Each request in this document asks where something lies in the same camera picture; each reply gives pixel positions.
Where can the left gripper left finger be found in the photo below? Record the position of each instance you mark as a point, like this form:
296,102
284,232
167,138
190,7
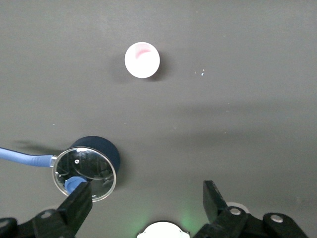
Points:
69,213

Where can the dark blue saucepan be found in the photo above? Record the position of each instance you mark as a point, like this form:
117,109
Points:
104,146

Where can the pink plastic cup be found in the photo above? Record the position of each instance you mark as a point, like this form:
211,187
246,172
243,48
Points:
142,62

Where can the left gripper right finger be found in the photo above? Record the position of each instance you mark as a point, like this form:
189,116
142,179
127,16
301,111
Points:
223,220

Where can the dark grey table mat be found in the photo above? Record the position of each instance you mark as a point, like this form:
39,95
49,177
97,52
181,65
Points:
223,111

